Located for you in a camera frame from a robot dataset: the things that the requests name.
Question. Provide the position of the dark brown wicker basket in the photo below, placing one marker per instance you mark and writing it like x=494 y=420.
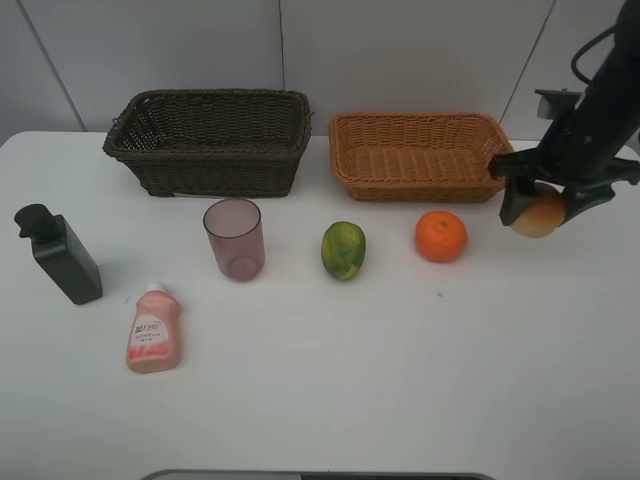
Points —
x=239 y=143

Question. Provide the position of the orange tangerine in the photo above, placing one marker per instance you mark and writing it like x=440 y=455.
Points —
x=440 y=236

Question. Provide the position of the pink detergent bottle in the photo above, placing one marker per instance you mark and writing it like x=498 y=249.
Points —
x=154 y=343

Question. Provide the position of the translucent purple plastic cup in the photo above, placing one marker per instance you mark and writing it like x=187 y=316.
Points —
x=234 y=230

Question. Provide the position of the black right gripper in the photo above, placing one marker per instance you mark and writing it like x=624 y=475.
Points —
x=579 y=150

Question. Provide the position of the black pump bottle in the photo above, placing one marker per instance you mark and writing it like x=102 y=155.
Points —
x=59 y=252

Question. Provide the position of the green mango fruit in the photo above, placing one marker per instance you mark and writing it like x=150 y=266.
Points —
x=343 y=250

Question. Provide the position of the orange wicker basket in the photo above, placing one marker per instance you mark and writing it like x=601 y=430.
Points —
x=416 y=157

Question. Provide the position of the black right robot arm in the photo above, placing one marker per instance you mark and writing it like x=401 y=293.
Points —
x=618 y=76

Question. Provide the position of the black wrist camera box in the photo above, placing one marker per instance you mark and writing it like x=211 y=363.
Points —
x=556 y=103

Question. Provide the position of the red yellow peach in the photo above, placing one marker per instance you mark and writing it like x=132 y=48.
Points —
x=545 y=214

